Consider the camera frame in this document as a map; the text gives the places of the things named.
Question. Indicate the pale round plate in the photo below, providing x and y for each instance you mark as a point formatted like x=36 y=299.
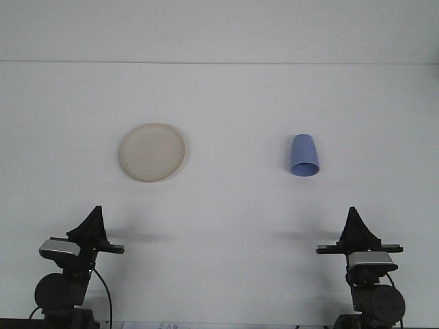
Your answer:
x=151 y=152

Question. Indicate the pale blue cup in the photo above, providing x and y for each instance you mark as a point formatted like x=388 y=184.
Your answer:
x=303 y=154

